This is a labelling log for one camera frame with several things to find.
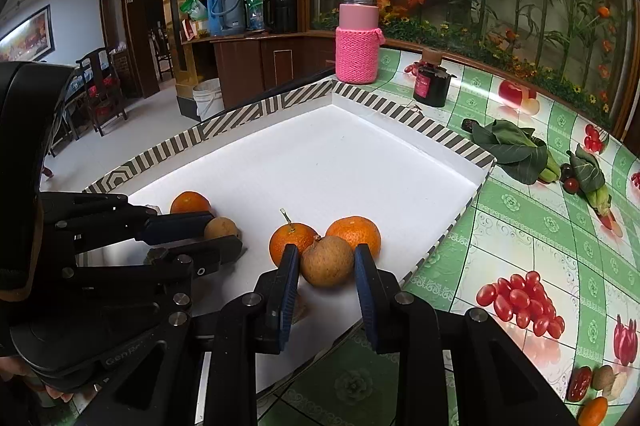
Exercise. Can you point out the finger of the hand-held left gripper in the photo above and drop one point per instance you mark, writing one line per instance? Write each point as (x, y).
(215, 251)
(175, 226)

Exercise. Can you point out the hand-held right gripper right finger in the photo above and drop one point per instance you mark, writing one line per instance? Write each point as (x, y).
(367, 296)

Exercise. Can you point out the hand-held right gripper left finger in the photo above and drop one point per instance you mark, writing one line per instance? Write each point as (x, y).
(287, 286)

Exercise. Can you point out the small tan round fruit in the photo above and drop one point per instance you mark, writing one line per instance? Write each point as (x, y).
(220, 228)

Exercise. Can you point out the large brown round fruit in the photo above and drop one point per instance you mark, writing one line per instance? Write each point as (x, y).
(327, 263)

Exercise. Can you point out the orange with stem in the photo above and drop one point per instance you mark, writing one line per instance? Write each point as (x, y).
(290, 233)

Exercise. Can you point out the striped-edge white cardboard tray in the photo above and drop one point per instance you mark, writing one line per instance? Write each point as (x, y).
(325, 156)

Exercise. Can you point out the person's left hand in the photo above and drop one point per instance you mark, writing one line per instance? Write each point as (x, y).
(10, 368)

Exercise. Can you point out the dark wooden chair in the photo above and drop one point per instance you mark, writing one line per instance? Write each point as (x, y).
(100, 91)

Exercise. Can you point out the white plastic bucket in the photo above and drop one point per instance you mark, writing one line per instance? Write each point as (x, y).
(207, 98)

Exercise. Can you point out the green fruit-print tablecloth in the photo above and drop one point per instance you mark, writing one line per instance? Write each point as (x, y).
(510, 226)

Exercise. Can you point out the wooden side cabinet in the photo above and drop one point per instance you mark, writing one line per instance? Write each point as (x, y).
(250, 66)

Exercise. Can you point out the small dark dried fruit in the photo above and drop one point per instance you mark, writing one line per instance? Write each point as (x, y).
(467, 124)

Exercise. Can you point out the bok choy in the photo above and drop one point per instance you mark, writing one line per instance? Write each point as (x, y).
(510, 146)

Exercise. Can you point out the green snack packet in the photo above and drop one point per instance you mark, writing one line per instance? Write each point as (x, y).
(195, 8)

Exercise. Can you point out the dark glass jar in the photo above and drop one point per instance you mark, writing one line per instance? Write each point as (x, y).
(430, 86)

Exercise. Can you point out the blue thermos jug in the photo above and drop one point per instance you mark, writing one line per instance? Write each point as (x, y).
(227, 11)

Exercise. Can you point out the clear plastic bottle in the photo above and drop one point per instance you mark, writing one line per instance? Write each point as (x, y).
(255, 13)

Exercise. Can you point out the red date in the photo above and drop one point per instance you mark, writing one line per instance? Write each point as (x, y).
(580, 383)

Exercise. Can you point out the dark red round fruit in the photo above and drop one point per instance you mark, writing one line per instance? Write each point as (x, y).
(569, 183)

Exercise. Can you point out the pink knit-sleeve bottle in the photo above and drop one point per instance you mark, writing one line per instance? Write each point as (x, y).
(356, 56)

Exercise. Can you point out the black kettle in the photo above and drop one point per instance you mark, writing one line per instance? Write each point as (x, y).
(282, 11)

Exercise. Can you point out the dark brown round fruit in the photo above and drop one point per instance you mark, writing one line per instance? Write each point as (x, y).
(602, 376)

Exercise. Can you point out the corn cob with green leaves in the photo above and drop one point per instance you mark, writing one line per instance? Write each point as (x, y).
(587, 168)

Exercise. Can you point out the pale food chunk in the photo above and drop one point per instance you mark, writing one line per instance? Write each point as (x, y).
(619, 388)

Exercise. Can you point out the framed wall painting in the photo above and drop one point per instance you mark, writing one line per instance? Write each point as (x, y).
(25, 33)

